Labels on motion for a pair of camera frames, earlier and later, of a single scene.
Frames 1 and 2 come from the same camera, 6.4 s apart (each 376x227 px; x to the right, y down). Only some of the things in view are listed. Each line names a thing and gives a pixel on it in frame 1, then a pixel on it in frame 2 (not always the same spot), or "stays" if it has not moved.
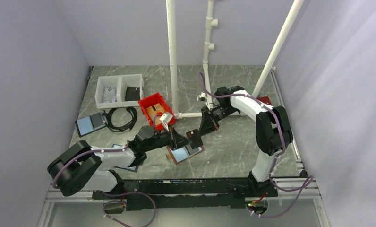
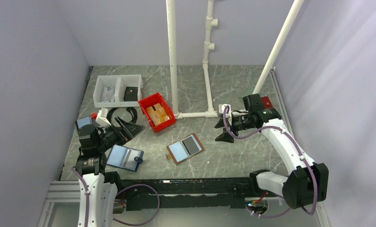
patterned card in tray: (109, 95) stays
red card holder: (265, 100) stays
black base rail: (142, 195) stays
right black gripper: (208, 125) → (225, 137)
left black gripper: (177, 140) → (128, 132)
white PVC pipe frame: (209, 46) stays
